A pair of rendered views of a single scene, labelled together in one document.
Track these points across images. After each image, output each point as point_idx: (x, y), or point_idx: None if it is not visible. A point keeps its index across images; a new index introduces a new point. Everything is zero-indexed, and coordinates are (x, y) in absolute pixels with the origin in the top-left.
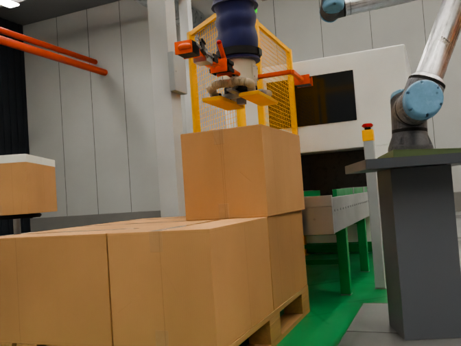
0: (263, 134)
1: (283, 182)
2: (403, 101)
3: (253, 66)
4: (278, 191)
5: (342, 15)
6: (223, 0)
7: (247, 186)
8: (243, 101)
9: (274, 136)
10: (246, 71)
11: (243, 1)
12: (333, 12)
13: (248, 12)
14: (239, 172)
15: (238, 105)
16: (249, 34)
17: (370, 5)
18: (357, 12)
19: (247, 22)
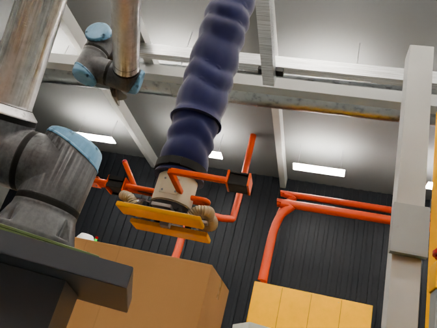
0: None
1: (95, 318)
2: None
3: (164, 177)
4: (67, 326)
5: (118, 77)
6: (172, 120)
7: None
8: (159, 222)
9: (92, 251)
10: (157, 185)
11: (175, 113)
12: (91, 82)
13: (177, 121)
14: None
15: (185, 231)
16: (168, 144)
17: (114, 48)
18: (118, 64)
19: (172, 132)
